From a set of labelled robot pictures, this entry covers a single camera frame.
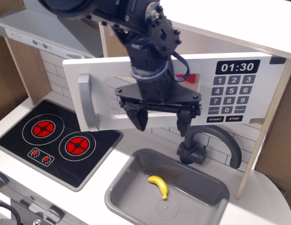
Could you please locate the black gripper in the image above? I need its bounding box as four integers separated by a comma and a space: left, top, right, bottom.
115, 70, 201, 137

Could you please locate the white toy microwave door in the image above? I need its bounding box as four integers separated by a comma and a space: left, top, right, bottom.
63, 52, 285, 131

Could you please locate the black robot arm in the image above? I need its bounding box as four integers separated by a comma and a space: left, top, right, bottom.
41, 0, 201, 136

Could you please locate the red toy food in microwave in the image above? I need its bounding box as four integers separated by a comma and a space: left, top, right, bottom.
175, 74, 197, 83

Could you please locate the dark grey toy faucet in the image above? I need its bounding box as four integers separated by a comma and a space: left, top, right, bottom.
177, 125, 242, 169

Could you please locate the yellow toy banana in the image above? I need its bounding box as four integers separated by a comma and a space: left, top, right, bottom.
148, 175, 168, 200

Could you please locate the grey toy sink basin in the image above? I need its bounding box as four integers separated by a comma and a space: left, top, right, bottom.
105, 149, 230, 225

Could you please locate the black toy stovetop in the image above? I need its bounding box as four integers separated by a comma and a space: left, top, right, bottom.
0, 100, 123, 192

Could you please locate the grey range hood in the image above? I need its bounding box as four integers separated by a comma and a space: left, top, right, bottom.
0, 0, 103, 59

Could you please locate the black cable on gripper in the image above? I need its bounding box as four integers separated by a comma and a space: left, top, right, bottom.
171, 51, 191, 83

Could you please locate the wooden microwave cabinet frame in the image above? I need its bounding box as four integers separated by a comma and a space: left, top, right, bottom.
98, 21, 291, 201

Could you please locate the black cable at bottom left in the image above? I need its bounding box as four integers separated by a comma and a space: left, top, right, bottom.
0, 201, 23, 225

